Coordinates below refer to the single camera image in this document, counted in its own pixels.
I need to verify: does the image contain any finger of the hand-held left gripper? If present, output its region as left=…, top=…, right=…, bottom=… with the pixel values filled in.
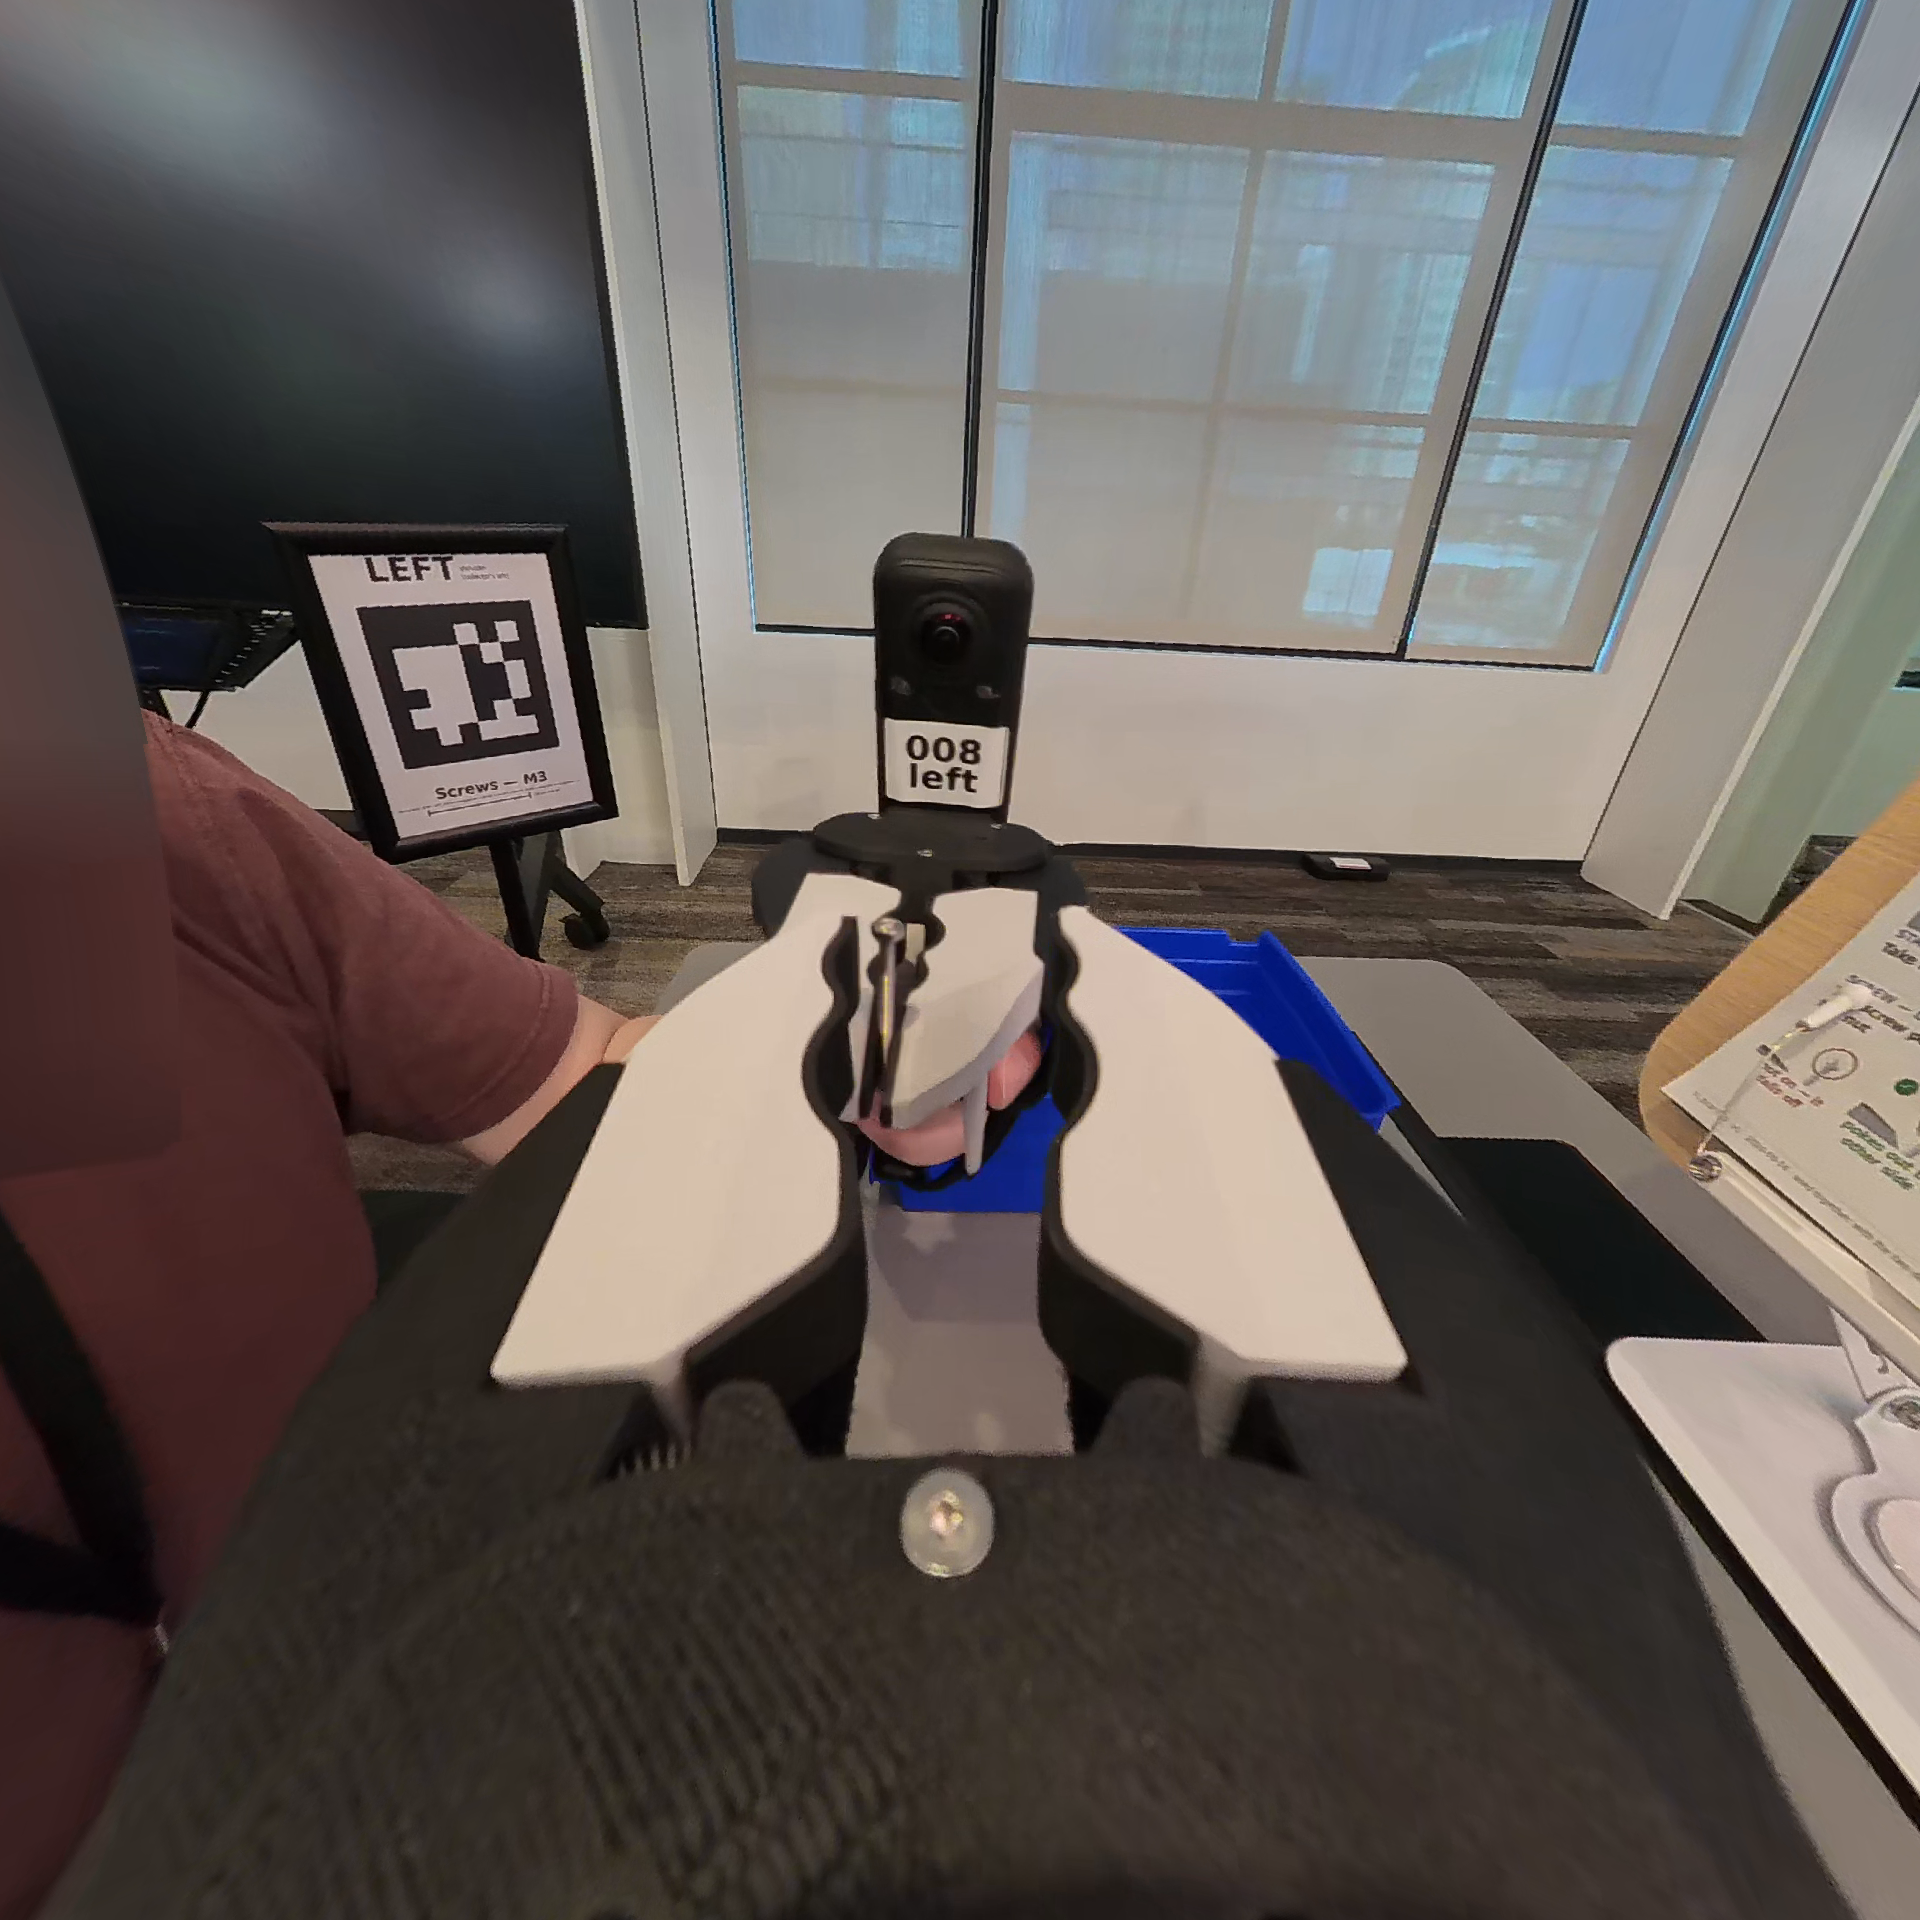
left=840, top=960, right=898, bottom=1130
left=886, top=895, right=1060, bottom=1126

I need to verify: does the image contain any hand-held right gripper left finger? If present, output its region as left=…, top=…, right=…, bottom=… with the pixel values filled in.
left=489, top=884, right=875, bottom=1397

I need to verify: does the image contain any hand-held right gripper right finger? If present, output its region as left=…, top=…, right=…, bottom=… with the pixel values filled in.
left=1039, top=903, right=1415, bottom=1397

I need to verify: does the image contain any small metal bolt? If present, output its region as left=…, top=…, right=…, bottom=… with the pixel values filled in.
left=864, top=919, right=912, bottom=1119

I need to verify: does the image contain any blue plastic parts bin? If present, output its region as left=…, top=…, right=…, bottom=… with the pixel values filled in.
left=863, top=925, right=1404, bottom=1213

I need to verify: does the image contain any person's left forearm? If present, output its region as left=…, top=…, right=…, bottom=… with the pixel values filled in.
left=458, top=996, right=665, bottom=1167

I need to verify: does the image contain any person's left hand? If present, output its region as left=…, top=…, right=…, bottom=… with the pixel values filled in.
left=871, top=1030, right=1052, bottom=1190

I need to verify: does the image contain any black rolling stand base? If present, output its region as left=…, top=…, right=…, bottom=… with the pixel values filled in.
left=482, top=827, right=610, bottom=963

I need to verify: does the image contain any large glass window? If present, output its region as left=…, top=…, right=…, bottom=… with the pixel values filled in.
left=712, top=0, right=1864, bottom=669

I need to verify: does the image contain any black framed marker sign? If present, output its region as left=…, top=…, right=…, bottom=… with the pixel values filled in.
left=264, top=519, right=620, bottom=863

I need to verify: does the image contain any white template sheet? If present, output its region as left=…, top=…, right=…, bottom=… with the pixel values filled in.
left=1606, top=1334, right=1920, bottom=1727

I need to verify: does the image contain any printed instruction sheet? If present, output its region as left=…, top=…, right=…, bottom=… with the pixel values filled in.
left=1663, top=871, right=1920, bottom=1320

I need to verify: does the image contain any large black display screen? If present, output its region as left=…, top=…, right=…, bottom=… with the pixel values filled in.
left=0, top=0, right=650, bottom=634

